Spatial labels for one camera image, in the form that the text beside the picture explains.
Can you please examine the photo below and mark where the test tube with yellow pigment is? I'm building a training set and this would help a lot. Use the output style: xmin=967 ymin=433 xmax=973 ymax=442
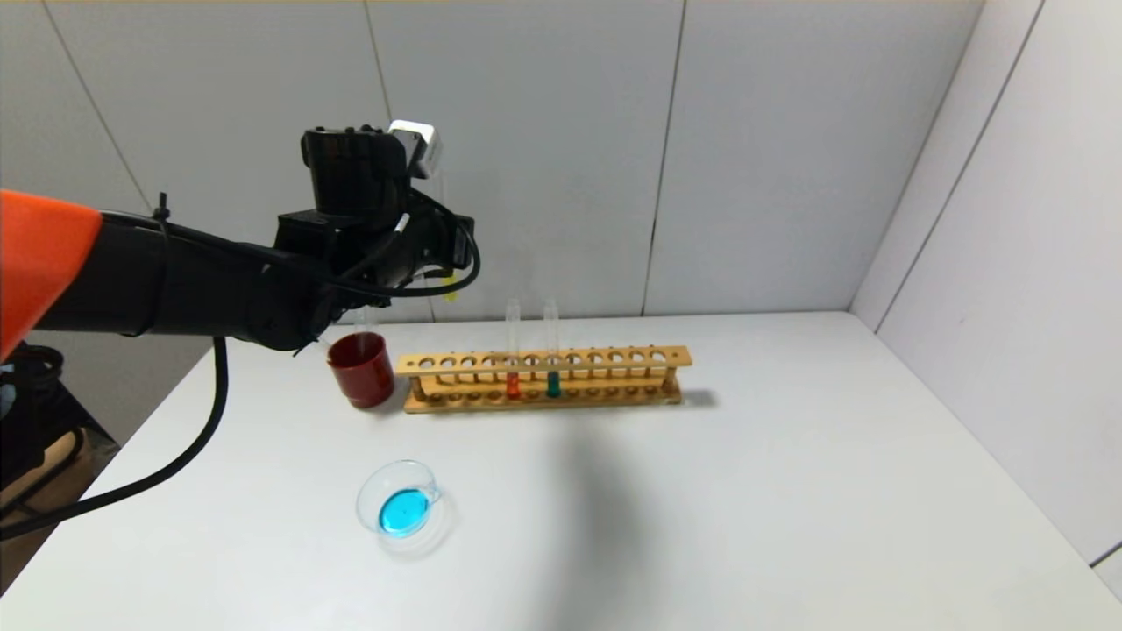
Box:
xmin=433 ymin=171 xmax=462 ymax=304

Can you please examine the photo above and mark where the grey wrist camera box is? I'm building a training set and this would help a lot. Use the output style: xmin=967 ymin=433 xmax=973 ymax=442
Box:
xmin=387 ymin=119 xmax=444 ymax=181

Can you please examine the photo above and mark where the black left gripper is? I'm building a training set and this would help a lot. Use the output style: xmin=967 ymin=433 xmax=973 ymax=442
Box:
xmin=412 ymin=206 xmax=476 ymax=281

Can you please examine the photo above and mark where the clear glass spouted dish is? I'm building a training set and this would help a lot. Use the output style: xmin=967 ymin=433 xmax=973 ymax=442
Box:
xmin=355 ymin=459 xmax=451 ymax=556

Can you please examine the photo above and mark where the test tube with red pigment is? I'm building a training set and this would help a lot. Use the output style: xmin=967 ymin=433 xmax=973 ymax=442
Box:
xmin=506 ymin=298 xmax=523 ymax=401

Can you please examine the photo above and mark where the black camera cable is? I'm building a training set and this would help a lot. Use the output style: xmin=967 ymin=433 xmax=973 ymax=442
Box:
xmin=0 ymin=187 xmax=482 ymax=541

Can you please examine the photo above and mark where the black chair frame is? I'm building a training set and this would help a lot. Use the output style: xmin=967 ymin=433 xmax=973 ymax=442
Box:
xmin=0 ymin=344 xmax=121 ymax=520

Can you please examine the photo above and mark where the wooden test tube rack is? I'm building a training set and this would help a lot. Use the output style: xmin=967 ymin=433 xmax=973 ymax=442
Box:
xmin=397 ymin=345 xmax=693 ymax=415

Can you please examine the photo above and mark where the test tube with teal pigment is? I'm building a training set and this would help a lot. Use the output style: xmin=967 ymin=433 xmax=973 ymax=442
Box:
xmin=543 ymin=299 xmax=563 ymax=400

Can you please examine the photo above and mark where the red plastic cup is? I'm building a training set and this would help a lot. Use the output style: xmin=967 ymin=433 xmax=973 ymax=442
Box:
xmin=327 ymin=331 xmax=396 ymax=411

